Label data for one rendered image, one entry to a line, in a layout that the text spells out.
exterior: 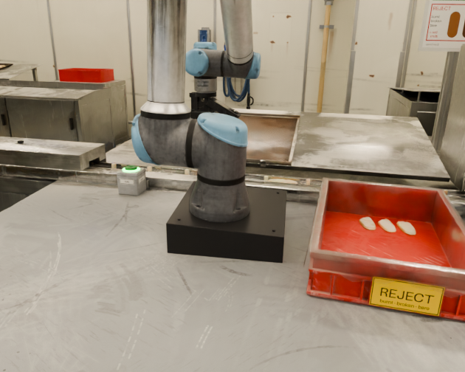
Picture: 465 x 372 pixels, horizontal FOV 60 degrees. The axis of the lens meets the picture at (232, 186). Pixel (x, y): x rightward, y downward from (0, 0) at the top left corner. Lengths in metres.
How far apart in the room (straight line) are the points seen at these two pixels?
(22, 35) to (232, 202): 5.60
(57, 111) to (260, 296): 3.51
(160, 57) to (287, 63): 4.14
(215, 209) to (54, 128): 3.36
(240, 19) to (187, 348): 0.74
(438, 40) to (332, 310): 1.54
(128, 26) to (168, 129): 4.66
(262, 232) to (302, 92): 4.18
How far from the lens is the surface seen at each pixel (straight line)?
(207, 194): 0.93
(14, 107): 4.40
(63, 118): 4.11
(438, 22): 2.11
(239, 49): 1.12
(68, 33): 5.96
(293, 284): 0.86
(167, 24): 0.91
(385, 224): 1.17
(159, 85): 0.92
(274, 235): 0.91
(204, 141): 0.90
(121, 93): 5.05
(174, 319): 0.76
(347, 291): 0.83
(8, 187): 1.70
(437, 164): 1.59
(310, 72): 5.00
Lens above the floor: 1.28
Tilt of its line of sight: 19 degrees down
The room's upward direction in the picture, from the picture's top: 1 degrees clockwise
